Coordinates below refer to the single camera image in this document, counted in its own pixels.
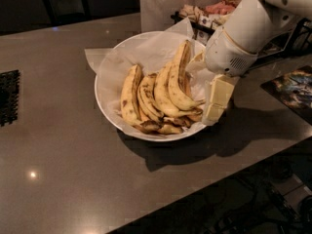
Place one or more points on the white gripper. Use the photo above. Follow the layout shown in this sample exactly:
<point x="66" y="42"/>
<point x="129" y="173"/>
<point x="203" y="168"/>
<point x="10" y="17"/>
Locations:
<point x="224" y="55"/>

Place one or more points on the spotted yellow banana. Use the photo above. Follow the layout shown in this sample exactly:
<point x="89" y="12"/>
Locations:
<point x="130" y="109"/>
<point x="146" y="98"/>
<point x="162" y="97"/>
<point x="177" y="95"/>

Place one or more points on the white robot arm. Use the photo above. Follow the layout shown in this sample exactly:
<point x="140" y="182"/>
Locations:
<point x="255" y="22"/>

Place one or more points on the white bowl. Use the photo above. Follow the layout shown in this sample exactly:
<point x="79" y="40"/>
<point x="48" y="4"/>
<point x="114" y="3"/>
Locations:
<point x="107" y="114"/>

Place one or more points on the bottom hidden yellow banana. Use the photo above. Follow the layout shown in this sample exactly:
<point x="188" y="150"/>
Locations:
<point x="176" y="125"/>

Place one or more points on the assorted sugar packets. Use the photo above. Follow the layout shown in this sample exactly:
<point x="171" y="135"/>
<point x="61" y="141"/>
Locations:
<point x="216" y="13"/>

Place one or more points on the white paper liner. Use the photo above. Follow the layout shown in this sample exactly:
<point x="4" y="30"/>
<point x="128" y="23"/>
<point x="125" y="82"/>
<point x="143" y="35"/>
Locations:
<point x="146" y="52"/>

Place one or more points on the colourful printed mat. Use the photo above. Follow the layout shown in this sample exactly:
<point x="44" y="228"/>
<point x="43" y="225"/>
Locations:
<point x="294" y="90"/>

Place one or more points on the black mesh mat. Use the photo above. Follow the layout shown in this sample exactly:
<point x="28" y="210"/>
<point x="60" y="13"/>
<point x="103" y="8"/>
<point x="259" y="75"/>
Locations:
<point x="9" y="96"/>

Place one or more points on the black wire condiment rack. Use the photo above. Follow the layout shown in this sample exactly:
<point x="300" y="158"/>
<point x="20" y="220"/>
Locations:
<point x="204" y="33"/>

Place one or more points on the black chair frame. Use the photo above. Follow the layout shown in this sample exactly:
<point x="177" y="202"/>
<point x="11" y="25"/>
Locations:
<point x="63" y="12"/>

